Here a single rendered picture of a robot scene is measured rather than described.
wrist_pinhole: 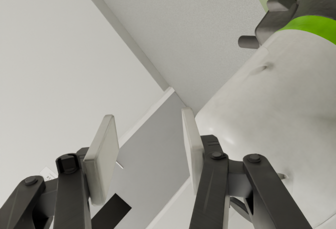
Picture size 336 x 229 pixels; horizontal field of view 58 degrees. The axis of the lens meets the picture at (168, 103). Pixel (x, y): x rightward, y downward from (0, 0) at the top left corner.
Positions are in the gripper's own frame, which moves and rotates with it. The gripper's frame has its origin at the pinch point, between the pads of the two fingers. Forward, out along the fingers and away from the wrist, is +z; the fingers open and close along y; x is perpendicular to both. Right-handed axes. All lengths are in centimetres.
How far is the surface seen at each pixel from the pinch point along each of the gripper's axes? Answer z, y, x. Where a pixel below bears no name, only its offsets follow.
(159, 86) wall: 324, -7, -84
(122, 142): 286, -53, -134
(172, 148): 314, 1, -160
